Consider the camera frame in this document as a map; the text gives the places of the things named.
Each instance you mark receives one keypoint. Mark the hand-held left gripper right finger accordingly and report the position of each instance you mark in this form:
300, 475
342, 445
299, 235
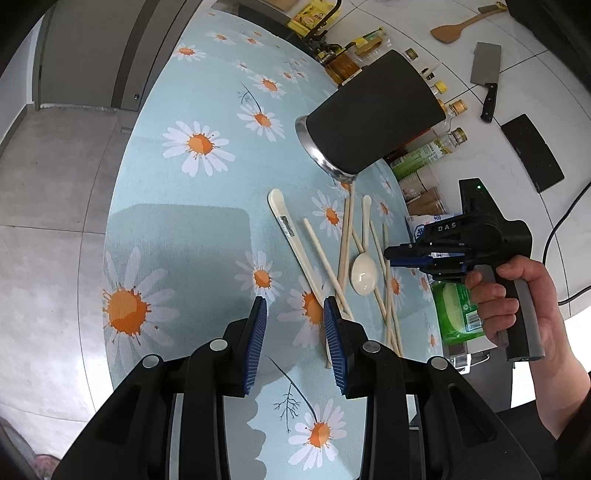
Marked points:
334, 350

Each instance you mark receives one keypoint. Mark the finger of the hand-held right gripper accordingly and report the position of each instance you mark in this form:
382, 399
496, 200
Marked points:
406, 252
415, 263

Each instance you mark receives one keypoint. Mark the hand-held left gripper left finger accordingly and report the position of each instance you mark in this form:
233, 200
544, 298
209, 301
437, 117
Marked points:
255, 344

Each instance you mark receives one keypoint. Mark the white ceramic soup spoon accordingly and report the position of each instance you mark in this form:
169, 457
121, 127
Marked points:
364, 274

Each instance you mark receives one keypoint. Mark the cream chopstick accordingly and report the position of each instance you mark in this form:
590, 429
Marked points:
323, 256

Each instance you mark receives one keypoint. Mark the long white spoon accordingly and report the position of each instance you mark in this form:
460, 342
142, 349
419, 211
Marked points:
295, 249

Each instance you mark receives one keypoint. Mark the black cylindrical utensil holder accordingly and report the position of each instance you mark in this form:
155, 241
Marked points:
374, 115

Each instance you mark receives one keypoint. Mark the person's right forearm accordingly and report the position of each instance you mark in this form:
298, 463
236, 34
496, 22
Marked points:
563, 392

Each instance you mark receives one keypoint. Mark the person's right hand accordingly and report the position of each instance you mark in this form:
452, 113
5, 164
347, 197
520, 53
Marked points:
496, 309

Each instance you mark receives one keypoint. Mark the white blue-print packet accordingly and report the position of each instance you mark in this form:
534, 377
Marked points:
414, 230

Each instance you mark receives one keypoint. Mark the green packet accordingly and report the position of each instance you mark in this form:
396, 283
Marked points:
455, 314

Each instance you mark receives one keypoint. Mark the row of condiment bottles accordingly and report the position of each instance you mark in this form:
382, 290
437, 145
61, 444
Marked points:
420, 159

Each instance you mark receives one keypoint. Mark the blue daisy-print tablecloth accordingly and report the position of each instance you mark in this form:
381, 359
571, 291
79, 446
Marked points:
207, 230

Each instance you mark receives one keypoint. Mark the wooden spatula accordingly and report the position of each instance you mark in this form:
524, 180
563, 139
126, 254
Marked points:
445, 33

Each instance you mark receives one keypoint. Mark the person's dark clothing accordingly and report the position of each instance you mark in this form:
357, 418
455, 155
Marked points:
568, 457

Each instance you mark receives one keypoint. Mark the black range hood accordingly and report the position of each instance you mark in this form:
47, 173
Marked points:
554, 18

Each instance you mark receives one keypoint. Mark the yellow cooking oil jug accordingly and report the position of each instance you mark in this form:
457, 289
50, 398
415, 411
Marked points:
311, 17

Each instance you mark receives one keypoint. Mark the grey door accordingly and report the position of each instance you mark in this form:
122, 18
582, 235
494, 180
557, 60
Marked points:
83, 46

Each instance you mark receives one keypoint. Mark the black wall socket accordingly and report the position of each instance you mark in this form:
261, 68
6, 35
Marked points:
531, 152

